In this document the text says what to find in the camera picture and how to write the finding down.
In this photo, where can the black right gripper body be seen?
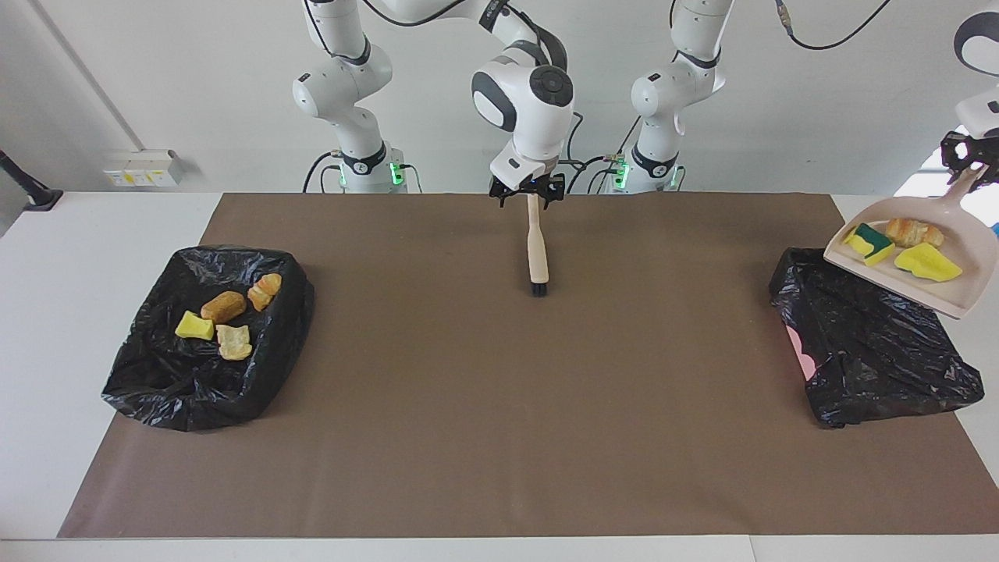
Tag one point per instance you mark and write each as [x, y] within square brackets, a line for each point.
[527, 185]

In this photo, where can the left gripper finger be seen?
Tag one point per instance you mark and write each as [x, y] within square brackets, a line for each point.
[957, 172]
[991, 173]

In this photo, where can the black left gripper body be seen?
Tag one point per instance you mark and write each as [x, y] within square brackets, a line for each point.
[972, 148]

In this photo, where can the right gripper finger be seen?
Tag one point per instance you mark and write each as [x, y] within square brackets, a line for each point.
[504, 199]
[554, 200]

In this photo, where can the beige hand brush black bristles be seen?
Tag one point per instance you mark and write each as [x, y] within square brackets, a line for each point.
[537, 250]

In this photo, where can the pale ridged bread piece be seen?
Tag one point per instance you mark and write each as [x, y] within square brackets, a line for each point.
[265, 293]
[913, 232]

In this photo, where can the beige plastic dustpan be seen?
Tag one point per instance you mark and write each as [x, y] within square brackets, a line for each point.
[975, 265]

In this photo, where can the yellow sponge piece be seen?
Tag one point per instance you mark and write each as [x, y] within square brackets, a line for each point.
[929, 265]
[874, 248]
[193, 326]

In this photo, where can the brown bread roll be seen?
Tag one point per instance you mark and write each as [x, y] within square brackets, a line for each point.
[222, 307]

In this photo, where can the pale bread chunk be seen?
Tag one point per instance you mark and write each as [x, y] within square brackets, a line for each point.
[234, 343]

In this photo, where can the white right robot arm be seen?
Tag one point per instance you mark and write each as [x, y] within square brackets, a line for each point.
[538, 94]

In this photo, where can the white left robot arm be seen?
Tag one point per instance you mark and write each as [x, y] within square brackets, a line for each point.
[671, 86]

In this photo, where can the black trash bag pink bin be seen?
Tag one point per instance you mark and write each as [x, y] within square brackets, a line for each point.
[874, 351]

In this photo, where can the brown paper table mat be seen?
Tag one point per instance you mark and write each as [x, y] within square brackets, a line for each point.
[499, 468]

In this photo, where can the black camera stand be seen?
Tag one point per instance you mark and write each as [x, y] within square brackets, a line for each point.
[948, 204]
[43, 199]

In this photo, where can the white wall outlet box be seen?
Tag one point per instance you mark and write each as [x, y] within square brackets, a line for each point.
[144, 168]

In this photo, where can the white wall conduit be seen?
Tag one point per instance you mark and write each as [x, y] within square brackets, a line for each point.
[88, 74]

